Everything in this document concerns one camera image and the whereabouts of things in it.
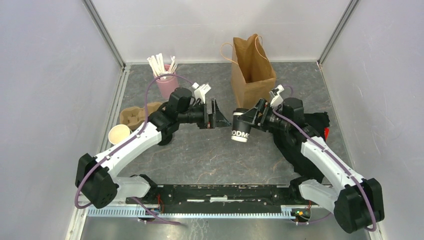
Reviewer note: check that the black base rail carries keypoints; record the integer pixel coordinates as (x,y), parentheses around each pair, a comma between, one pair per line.
(222,199)

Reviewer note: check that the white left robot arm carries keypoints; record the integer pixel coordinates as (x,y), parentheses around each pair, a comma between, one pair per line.
(97,176)

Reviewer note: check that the red small object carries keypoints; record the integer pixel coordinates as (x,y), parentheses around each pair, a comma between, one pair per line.
(326,133)

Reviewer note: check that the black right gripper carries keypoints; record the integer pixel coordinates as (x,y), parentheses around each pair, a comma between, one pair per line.
(251,116)

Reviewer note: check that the black plastic cup lid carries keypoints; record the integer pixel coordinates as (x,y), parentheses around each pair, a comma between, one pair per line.
(239,111)

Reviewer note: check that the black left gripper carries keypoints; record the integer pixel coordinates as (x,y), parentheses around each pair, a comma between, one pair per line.
(216,119)

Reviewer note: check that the stack of paper cups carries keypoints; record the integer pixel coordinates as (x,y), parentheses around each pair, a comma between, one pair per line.
(118,133)

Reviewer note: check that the pink straw holder cup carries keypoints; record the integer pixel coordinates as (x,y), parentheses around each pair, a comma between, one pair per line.
(166,84)

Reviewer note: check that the stack of black lids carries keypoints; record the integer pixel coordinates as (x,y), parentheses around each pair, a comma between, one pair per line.
(166,138)

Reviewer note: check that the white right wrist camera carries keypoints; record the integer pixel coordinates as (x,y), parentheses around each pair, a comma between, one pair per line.
(275,96)

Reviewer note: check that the aluminium slotted cable duct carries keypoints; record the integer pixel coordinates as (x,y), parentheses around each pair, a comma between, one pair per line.
(132,207)

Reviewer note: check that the brown paper bag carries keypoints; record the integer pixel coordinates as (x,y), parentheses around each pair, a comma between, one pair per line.
(252,74)

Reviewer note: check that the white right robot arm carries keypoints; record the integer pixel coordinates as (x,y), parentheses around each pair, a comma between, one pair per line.
(323,178)

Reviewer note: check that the black paper coffee cup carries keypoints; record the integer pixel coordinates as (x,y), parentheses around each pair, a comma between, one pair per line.
(240,131)

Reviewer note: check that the brown cardboard cup carrier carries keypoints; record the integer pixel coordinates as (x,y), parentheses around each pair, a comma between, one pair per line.
(134,116)

